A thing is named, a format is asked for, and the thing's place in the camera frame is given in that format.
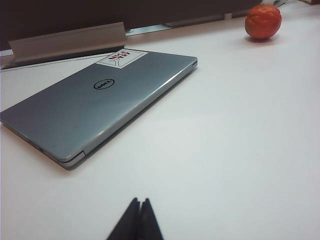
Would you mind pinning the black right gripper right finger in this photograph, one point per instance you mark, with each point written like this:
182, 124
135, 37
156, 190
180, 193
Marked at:
150, 222

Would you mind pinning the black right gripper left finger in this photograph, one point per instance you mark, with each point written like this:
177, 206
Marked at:
126, 222

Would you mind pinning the grey Dell laptop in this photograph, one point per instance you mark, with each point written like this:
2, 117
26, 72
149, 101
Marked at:
87, 112

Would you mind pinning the brown fabric desk divider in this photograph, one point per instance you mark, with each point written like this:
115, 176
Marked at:
75, 12

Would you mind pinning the orange round fruit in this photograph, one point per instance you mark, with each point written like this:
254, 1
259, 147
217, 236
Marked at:
262, 22

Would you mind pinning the white rounded container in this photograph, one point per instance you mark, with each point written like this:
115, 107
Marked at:
278, 2

